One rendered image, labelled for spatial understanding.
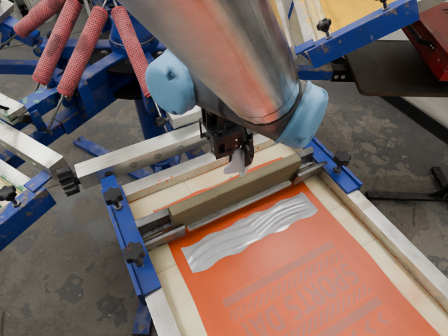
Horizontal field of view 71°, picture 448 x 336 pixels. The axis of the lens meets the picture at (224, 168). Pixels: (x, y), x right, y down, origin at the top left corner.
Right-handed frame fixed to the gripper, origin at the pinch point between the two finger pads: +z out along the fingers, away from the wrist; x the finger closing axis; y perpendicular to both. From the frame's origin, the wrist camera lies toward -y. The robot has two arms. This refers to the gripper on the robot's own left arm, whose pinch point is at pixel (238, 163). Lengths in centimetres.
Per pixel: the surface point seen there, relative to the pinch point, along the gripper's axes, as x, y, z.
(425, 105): -54, -200, 99
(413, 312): 41.3, -18.7, 16.4
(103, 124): -170, 20, 113
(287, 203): 6.6, -11.6, 15.8
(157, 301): 14.9, 27.3, 12.5
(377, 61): -33, -88, 18
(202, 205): 1.9, 10.4, 6.6
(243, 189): 2.1, -0.4, 7.5
